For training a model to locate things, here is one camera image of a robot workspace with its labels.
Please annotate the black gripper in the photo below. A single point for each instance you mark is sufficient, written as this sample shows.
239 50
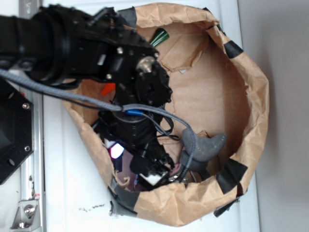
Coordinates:
137 136

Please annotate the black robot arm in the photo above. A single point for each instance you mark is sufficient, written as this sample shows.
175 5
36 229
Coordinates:
61 47

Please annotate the grey plush bunny toy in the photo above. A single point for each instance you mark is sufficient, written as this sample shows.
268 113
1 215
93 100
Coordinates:
206 149

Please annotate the brown paper bag bin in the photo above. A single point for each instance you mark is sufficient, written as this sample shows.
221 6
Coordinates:
216 88

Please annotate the white tray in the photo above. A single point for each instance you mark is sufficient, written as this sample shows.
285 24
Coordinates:
77 200

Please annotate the orange toy carrot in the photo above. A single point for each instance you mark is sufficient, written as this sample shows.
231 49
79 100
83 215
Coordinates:
160 36

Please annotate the aluminium frame rail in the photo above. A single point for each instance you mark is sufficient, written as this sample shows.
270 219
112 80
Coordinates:
32 169

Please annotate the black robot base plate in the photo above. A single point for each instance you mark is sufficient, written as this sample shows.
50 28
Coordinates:
16 136

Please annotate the metal corner bracket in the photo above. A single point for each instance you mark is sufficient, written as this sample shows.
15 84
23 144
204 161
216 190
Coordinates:
27 218

